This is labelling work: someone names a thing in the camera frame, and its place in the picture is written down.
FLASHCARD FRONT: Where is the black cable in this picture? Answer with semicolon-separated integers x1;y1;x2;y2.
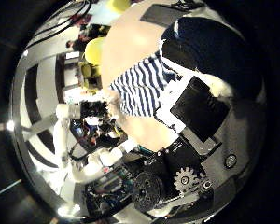
26;0;92;49

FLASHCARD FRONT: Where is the yellow chair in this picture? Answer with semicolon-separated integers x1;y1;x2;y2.
83;36;107;67
106;0;133;14

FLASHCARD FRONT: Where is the navy white striped shirt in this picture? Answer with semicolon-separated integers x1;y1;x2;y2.
109;17;264;119

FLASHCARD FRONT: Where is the grey rectangular mat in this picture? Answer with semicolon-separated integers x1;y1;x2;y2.
139;4;180;28

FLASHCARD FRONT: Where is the metal storage shelf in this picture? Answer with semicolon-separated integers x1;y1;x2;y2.
54;50;105;105

